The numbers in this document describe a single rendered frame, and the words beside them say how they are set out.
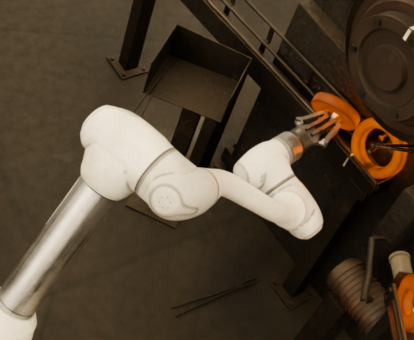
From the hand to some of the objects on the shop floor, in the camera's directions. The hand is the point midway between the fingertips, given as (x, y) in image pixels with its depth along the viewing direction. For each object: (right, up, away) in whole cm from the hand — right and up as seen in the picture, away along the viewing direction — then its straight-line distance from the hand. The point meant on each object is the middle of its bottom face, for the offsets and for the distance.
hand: (340, 114), depth 252 cm
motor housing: (-5, -82, +35) cm, 90 cm away
